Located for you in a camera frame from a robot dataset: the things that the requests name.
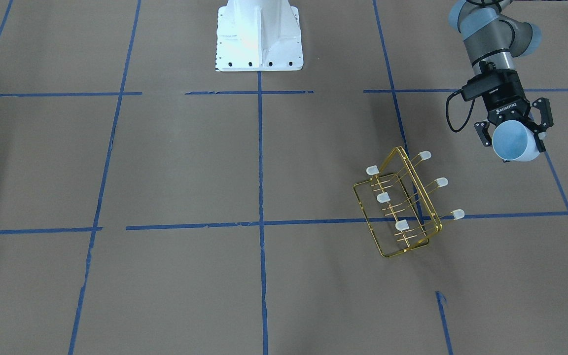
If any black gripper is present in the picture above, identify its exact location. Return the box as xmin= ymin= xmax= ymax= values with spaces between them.
xmin=475 ymin=69 xmax=554 ymax=153

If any light blue plastic cup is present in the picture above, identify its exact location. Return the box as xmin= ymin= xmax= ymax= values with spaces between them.
xmin=492 ymin=120 xmax=539 ymax=162

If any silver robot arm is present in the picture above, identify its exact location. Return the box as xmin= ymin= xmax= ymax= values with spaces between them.
xmin=448 ymin=0 xmax=554 ymax=162

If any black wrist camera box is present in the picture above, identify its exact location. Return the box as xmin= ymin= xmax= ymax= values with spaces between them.
xmin=461 ymin=72 xmax=500 ymax=102

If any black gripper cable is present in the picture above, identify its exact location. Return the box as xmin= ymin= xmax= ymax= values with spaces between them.
xmin=445 ymin=90 xmax=487 ymax=134

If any gold wire cup holder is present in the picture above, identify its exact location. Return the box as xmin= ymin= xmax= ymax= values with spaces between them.
xmin=352 ymin=146 xmax=467 ymax=259

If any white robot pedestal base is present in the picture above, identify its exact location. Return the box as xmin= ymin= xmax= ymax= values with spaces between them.
xmin=215 ymin=0 xmax=304 ymax=72

